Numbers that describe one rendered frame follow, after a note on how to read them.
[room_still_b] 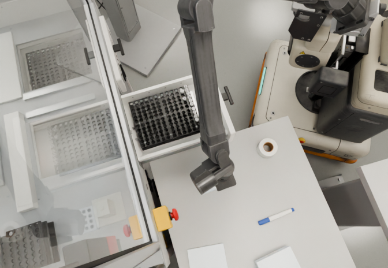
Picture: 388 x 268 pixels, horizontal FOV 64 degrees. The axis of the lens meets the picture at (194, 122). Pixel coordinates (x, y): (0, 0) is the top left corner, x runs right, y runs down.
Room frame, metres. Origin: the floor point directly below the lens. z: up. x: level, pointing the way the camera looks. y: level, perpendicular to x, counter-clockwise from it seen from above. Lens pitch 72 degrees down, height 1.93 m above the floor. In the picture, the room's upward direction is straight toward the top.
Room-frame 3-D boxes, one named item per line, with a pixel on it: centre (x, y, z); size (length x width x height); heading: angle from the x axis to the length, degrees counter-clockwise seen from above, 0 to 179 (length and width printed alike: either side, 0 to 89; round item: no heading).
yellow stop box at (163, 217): (0.02, 0.10, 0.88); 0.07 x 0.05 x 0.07; 18
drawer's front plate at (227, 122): (0.43, -0.09, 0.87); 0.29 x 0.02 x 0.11; 18
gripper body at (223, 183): (0.16, -0.09, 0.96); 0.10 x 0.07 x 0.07; 19
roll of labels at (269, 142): (0.28, -0.28, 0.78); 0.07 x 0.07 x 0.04
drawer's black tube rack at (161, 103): (0.37, 0.10, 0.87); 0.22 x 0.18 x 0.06; 108
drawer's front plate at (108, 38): (0.63, 0.31, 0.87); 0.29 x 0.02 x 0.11; 18
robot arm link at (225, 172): (0.16, -0.08, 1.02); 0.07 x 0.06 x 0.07; 123
